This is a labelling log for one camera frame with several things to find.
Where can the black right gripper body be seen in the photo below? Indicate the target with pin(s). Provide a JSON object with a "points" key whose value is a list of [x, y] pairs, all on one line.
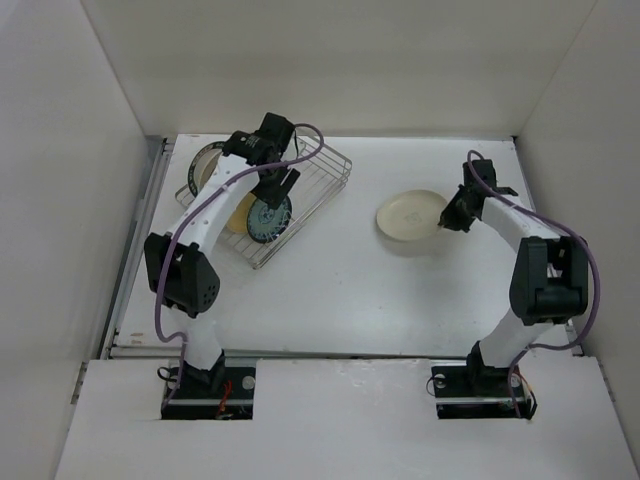
{"points": [[455, 214]]}

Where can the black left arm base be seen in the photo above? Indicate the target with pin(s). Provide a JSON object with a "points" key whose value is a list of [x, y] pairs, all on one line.
{"points": [[224, 393]]}

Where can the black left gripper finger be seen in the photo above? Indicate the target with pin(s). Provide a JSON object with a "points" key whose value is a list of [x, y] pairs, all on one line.
{"points": [[267, 191], [286, 180]]}

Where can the white plate wide teal band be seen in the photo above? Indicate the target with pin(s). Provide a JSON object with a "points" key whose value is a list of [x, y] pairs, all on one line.
{"points": [[191, 182]]}

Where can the white plate thin teal rim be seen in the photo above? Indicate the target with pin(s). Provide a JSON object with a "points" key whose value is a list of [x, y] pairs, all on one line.
{"points": [[207, 167]]}

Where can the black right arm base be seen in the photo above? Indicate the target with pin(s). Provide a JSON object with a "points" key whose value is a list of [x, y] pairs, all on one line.
{"points": [[459, 397]]}

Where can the cream plate with bear print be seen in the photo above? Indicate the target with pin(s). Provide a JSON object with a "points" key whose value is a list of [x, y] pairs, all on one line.
{"points": [[411, 215]]}

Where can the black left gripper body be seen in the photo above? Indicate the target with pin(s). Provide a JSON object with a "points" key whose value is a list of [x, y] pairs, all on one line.
{"points": [[283, 169]]}

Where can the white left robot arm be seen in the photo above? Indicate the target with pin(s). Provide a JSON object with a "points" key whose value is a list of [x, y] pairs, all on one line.
{"points": [[179, 262]]}

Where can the tan beige plate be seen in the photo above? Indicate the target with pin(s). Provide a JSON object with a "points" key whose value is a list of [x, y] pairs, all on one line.
{"points": [[237, 222]]}

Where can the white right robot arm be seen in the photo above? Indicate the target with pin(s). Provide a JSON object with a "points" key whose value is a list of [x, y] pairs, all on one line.
{"points": [[549, 283]]}

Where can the silver wire dish rack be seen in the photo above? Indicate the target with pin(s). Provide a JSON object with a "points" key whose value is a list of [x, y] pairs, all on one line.
{"points": [[321, 178]]}

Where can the blue floral patterned plate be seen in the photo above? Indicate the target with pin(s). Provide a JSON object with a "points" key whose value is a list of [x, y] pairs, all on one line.
{"points": [[264, 224]]}

